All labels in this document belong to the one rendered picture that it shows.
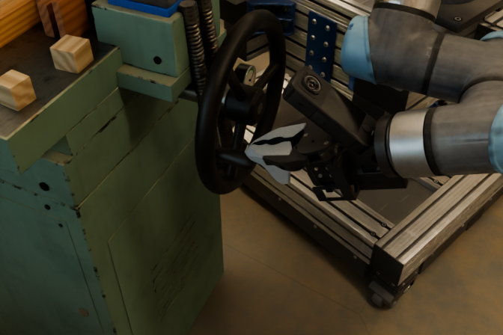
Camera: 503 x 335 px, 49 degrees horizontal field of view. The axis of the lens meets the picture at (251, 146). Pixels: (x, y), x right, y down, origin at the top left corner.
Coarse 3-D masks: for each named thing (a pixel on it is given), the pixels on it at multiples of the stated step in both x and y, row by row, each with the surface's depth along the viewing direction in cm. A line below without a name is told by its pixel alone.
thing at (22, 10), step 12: (24, 0) 83; (0, 12) 80; (12, 12) 80; (24, 12) 82; (36, 12) 85; (0, 24) 79; (12, 24) 81; (24, 24) 83; (36, 24) 85; (0, 36) 79; (12, 36) 82
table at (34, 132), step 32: (32, 32) 83; (96, 32) 83; (224, 32) 90; (0, 64) 77; (32, 64) 77; (96, 64) 77; (128, 64) 82; (64, 96) 72; (96, 96) 79; (160, 96) 80; (0, 128) 66; (32, 128) 68; (64, 128) 74; (0, 160) 68; (32, 160) 70
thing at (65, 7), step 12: (60, 0) 77; (72, 0) 79; (84, 0) 81; (60, 12) 77; (72, 12) 80; (84, 12) 82; (60, 24) 79; (72, 24) 80; (84, 24) 83; (60, 36) 81
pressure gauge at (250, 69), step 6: (240, 66) 115; (246, 66) 115; (252, 66) 115; (234, 72) 114; (240, 72) 114; (246, 72) 113; (252, 72) 117; (240, 78) 113; (246, 78) 114; (252, 78) 118; (252, 84) 119
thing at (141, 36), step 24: (96, 0) 79; (216, 0) 84; (96, 24) 80; (120, 24) 78; (144, 24) 76; (168, 24) 74; (216, 24) 86; (120, 48) 81; (144, 48) 78; (168, 48) 77; (168, 72) 79
